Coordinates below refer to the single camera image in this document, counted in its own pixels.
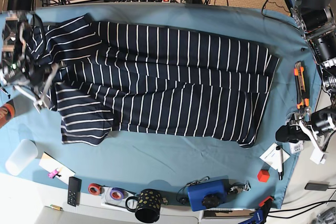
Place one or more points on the orange can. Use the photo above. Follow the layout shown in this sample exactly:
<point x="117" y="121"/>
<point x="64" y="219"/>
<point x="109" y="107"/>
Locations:
<point x="7" y="112"/>

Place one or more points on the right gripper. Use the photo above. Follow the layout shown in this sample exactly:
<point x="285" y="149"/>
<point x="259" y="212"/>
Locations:
<point x="37" y="83"/>

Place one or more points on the white marker pen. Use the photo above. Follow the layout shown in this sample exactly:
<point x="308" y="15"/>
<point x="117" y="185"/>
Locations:
<point x="279" y="162"/>

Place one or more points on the black remote control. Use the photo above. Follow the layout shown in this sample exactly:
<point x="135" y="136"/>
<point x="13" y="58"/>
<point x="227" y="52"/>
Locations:
<point x="74" y="187"/>

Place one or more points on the blue box with black knob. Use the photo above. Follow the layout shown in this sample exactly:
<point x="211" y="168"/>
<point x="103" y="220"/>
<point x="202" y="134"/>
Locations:
<point x="206" y="195"/>

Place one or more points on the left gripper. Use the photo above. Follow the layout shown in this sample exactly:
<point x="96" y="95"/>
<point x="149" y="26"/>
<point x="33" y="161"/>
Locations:
<point x="315" y="127"/>

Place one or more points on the purple tape roll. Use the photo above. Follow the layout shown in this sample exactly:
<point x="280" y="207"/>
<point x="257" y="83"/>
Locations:
<point x="117" y="194"/>

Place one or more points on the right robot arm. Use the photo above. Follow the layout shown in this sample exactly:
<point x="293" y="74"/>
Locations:
<point x="19" y="68"/>

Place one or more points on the white paper card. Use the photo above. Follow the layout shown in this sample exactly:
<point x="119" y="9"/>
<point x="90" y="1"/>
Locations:
<point x="269" y="156"/>

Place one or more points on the black mug gold dots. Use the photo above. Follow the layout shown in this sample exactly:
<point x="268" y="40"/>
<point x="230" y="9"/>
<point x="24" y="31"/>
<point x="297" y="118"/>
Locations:
<point x="146" y="205"/>

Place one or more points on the navy white striped t-shirt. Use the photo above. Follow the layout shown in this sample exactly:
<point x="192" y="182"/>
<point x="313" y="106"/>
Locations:
<point x="146" y="79"/>

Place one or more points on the red cube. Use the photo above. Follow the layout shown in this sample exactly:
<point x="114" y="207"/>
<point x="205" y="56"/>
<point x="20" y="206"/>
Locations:
<point x="263" y="175"/>

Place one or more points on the translucent plastic cup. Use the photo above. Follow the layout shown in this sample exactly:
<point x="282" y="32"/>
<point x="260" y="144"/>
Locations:
<point x="21" y="157"/>

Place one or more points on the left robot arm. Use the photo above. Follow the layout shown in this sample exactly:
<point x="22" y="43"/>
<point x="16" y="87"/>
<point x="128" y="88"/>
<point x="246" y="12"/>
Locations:
<point x="316" y="21"/>

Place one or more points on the white cardboard sheet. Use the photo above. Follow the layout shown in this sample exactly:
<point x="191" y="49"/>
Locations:
<point x="49" y="164"/>

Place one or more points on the orange black utility knife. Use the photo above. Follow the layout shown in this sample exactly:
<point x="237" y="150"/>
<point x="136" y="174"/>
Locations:
<point x="301" y="89"/>

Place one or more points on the blue orange clamp bottom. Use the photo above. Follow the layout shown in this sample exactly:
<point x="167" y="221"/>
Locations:
<point x="260" y="215"/>

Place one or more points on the light blue tablecloth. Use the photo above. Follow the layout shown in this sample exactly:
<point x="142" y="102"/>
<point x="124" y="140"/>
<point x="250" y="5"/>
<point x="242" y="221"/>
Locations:
<point x="136" y="161"/>

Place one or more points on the clear plastic blister pack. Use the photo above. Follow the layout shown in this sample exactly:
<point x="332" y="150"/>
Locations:
<point x="296" y="147"/>

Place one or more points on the metal carabiner keys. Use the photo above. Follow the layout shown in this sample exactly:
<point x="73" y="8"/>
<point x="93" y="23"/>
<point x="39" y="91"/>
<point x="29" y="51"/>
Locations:
<point x="238" y="188"/>

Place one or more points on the red tape roll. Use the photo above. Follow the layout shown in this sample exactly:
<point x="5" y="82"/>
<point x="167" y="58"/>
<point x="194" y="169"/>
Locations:
<point x="95" y="189"/>

